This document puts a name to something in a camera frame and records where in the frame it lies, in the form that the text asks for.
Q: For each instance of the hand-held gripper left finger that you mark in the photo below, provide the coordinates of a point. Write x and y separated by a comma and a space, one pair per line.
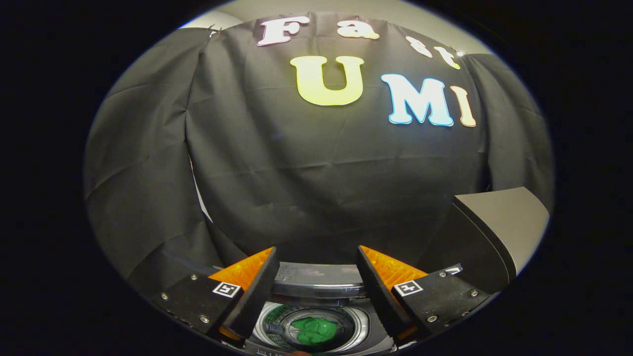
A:
262, 291

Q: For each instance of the gray washing machine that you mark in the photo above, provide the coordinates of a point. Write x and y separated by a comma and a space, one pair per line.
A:
363, 324

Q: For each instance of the green polo shirt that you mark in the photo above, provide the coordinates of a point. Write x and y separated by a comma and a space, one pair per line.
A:
314, 331

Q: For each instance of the dark washing machine lid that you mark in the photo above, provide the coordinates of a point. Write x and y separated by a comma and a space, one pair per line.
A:
321, 274

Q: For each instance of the black backdrop cloth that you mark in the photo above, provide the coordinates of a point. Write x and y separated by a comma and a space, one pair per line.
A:
296, 188

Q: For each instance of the beige cabinet with dark frame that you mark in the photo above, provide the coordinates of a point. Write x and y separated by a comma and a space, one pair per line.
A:
514, 222

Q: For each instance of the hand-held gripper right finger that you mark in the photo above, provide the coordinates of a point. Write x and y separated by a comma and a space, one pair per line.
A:
376, 296

